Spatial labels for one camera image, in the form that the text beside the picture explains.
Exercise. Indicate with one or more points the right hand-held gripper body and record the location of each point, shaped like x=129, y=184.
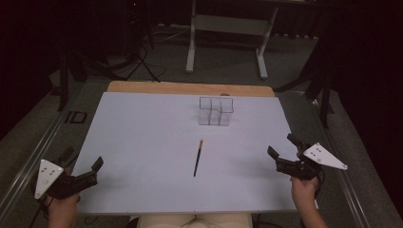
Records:
x=304, y=164

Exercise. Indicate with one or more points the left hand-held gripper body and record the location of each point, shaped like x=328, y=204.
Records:
x=68, y=185

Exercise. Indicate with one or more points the clear plastic organizer box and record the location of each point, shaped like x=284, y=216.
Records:
x=215, y=110

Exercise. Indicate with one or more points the black pencil with orange end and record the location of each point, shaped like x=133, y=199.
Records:
x=198, y=157

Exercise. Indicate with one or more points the person's left hand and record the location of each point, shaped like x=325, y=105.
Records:
x=63, y=210

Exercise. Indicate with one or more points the person's right hand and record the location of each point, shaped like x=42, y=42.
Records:
x=303, y=191

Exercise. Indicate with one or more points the black square floor plate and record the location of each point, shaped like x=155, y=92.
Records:
x=76, y=117

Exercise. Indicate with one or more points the black stand legs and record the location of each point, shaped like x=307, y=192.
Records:
x=320, y=85

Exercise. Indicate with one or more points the black tripod stand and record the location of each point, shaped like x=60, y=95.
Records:
x=68, y=68

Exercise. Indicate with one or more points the person's beige trousers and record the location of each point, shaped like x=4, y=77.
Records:
x=195, y=221

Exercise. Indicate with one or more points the metal floor rail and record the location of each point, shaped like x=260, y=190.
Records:
x=343, y=180
x=34, y=158

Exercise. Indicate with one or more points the white metal desk frame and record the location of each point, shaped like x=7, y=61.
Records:
x=228, y=25

